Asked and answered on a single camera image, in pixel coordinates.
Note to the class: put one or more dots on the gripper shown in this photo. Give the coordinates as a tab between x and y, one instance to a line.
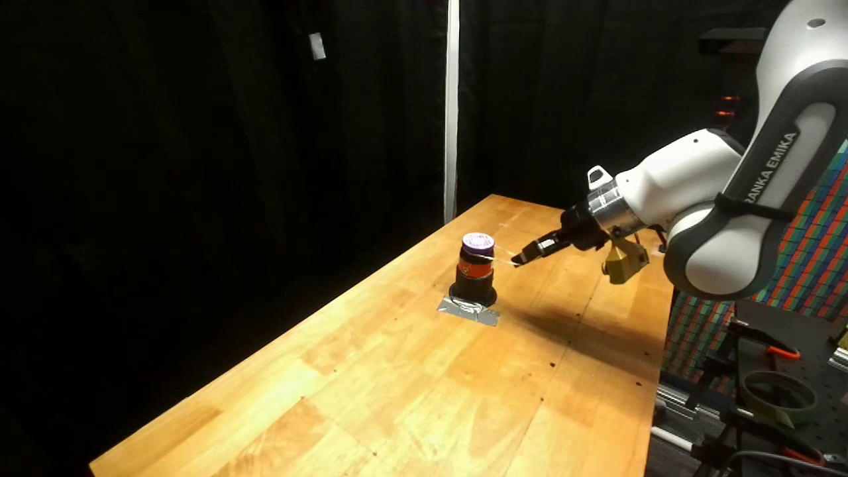
582	225

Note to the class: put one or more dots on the thin white elastic band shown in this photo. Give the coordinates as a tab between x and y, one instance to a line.
507	260

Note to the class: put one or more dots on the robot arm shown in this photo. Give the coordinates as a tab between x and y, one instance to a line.
762	218

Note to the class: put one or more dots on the bottle with purple cap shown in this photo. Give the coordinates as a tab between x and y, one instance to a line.
476	262

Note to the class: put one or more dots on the black round bottle holder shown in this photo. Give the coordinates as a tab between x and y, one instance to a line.
473	290

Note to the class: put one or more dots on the silver tape patch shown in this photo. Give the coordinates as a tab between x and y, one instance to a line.
467	311

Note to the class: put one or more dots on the white vertical pole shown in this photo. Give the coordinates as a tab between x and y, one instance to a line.
452	99

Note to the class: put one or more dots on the orange and black clamp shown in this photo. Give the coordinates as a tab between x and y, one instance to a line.
768	339

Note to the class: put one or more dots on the multicoloured checkered board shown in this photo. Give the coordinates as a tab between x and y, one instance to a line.
811	265

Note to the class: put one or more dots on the green tape roll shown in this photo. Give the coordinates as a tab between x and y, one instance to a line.
778	407

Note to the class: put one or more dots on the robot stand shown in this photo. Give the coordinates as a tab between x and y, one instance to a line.
821	371

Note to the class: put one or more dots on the small grey tag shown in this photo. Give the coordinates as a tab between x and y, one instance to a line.
317	46

